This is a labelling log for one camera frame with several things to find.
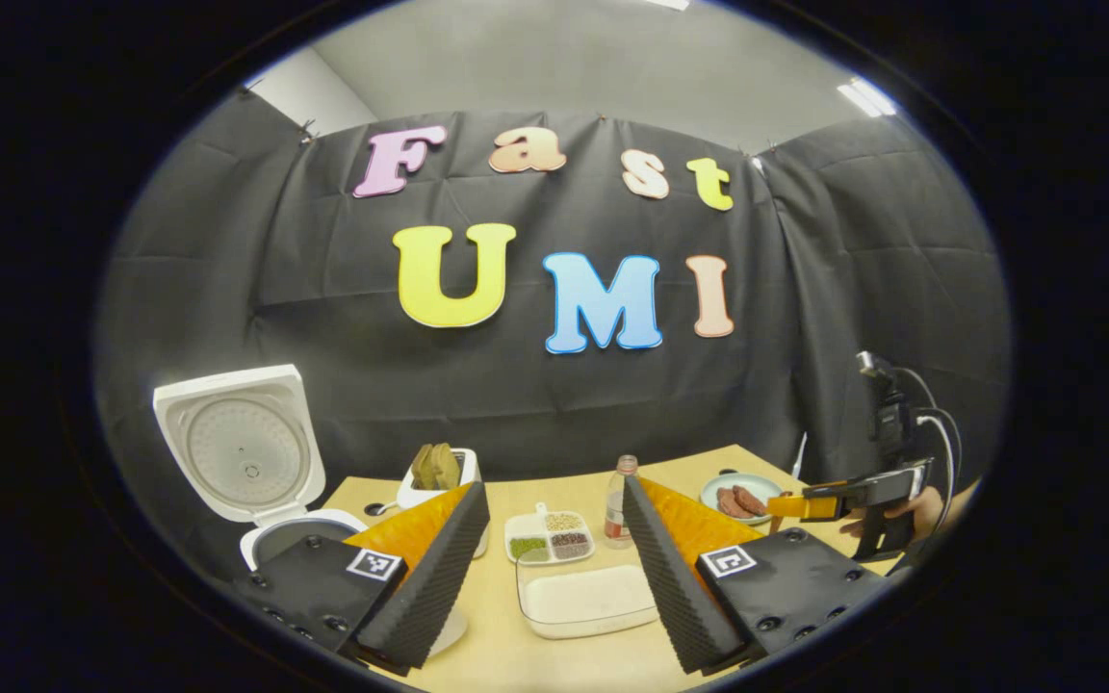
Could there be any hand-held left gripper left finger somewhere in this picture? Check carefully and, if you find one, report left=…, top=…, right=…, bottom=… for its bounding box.
left=232, top=481, right=491, bottom=675

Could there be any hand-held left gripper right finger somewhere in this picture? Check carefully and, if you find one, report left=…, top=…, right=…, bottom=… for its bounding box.
left=622, top=475, right=892, bottom=675

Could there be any white rice cooker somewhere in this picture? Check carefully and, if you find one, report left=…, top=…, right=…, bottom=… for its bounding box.
left=152, top=364, right=469, bottom=657

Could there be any white toaster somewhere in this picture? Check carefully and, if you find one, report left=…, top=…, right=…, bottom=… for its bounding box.
left=396, top=448, right=490, bottom=559

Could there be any clear plastic bottle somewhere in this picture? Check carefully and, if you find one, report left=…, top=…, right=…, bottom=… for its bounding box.
left=605, top=455, right=640, bottom=548

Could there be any pale green plate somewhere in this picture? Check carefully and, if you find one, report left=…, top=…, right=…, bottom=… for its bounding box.
left=700, top=472, right=785, bottom=526

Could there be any white divided grain dish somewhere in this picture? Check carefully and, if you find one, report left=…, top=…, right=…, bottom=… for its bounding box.
left=503, top=502, right=596, bottom=565

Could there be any black backdrop cloth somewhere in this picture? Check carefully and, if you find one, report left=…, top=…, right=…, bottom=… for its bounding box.
left=92, top=91, right=1013, bottom=578

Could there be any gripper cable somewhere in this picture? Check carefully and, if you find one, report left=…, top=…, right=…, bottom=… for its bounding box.
left=911, top=366, right=964, bottom=535

